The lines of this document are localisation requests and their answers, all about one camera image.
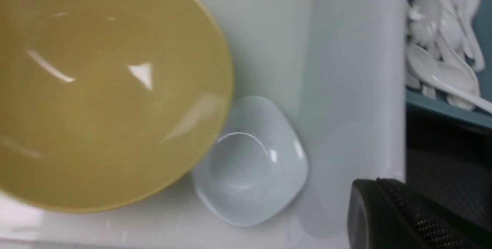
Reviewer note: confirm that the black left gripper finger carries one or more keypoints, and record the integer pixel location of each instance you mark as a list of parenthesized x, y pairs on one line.
[(388, 214)]

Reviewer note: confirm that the white square dish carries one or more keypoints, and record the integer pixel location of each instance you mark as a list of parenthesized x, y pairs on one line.
[(256, 167)]

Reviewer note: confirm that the white spoon in bin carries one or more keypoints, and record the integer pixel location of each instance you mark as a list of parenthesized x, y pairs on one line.
[(467, 10)]

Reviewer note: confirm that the white soup spoon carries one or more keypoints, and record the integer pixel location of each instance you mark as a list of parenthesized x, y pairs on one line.
[(425, 68)]

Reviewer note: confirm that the yellow noodle bowl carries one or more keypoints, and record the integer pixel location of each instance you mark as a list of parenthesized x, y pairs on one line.
[(107, 102)]

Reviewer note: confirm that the white plastic tub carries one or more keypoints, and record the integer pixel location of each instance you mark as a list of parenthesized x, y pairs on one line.
[(336, 69)]

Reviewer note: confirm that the teal plastic bin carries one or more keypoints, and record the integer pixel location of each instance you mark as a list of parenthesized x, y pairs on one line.
[(482, 25)]

